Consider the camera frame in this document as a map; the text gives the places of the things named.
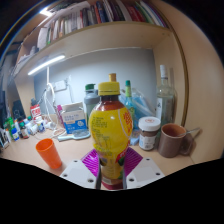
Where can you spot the light blue hairbrush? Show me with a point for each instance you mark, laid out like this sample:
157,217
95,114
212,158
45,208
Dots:
78,135

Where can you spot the tall clear glass bottle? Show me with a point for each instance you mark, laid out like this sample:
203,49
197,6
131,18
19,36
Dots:
165,103

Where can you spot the grey shaker bottle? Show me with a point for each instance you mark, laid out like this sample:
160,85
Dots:
90,105

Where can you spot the small green bottle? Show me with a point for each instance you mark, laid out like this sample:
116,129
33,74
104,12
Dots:
9,125

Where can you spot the long white light bar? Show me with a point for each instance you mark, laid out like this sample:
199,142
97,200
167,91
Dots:
46,65

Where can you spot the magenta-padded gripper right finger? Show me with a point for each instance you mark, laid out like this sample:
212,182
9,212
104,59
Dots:
145,171

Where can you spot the small white bottle blue label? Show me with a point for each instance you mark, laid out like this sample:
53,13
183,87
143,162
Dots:
15,134

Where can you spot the green glass bottle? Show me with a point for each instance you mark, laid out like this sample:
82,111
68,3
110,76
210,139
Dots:
129,103

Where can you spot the brown ceramic mug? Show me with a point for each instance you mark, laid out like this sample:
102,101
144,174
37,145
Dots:
171,141

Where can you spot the red and white can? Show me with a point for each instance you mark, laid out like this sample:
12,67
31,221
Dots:
35,110

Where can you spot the yellow-labelled drink bottle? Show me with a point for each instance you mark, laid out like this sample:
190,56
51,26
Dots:
110,133

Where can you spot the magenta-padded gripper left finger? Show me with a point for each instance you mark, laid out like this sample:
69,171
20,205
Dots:
78,173

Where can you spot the bright strip lamp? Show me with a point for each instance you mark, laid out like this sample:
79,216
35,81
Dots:
46,12

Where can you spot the magenta pouch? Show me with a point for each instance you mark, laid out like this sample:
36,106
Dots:
60,115

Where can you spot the clear bottle with gold cap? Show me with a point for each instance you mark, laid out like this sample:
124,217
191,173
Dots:
112,77

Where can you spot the orange plastic cup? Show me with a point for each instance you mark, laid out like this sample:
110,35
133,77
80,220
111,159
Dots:
49,154

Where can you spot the white power strip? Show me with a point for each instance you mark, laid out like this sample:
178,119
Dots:
60,86

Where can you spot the brown jar with white lid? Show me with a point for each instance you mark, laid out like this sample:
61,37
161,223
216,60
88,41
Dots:
148,133

